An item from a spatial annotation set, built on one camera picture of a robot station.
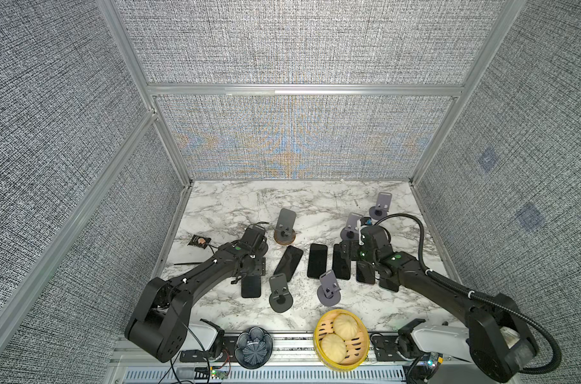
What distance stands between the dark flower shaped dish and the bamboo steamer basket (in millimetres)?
156

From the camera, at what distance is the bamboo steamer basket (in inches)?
27.1

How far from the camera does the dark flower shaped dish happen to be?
0.70 metres
